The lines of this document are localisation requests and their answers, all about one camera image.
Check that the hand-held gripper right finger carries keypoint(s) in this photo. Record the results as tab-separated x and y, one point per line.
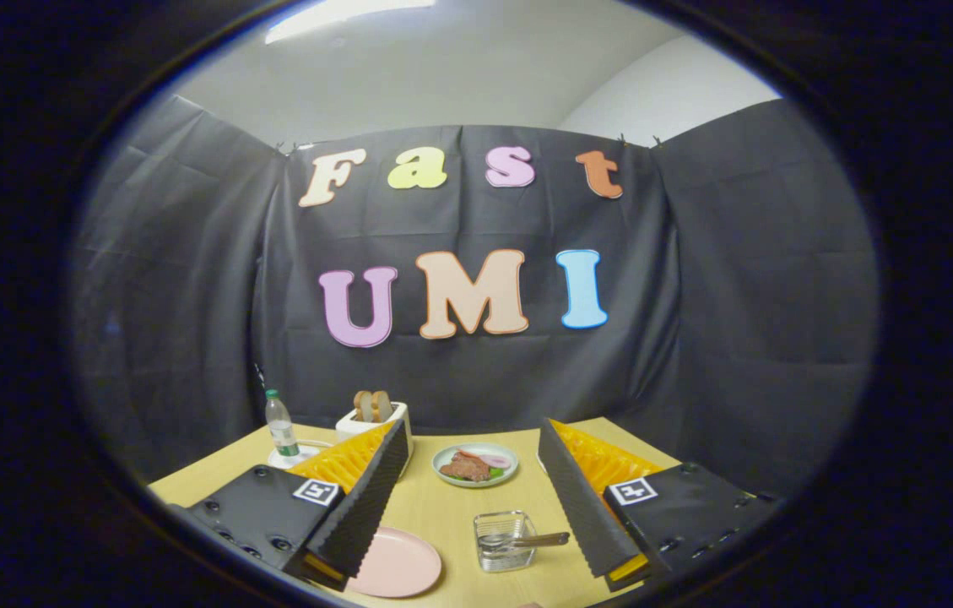
582	507

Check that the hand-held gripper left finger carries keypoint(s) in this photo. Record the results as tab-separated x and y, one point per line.
366	498

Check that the white toaster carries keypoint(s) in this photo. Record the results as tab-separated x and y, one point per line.
347	427

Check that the pink plate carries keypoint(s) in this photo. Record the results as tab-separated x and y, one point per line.
404	561

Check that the pale green food plate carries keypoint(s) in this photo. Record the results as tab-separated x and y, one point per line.
506	480

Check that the pink ham slice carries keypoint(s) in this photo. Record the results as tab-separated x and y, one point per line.
497	461

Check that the white square coaster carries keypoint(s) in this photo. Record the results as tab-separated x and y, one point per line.
278	460

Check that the brown meat slice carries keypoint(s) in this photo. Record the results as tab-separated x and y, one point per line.
463	469

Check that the clear water bottle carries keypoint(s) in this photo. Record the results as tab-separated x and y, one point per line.
282	431

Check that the black backdrop cloth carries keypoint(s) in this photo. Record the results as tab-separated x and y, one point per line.
738	295

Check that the ceiling light panel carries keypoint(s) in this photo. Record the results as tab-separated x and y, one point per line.
341	15

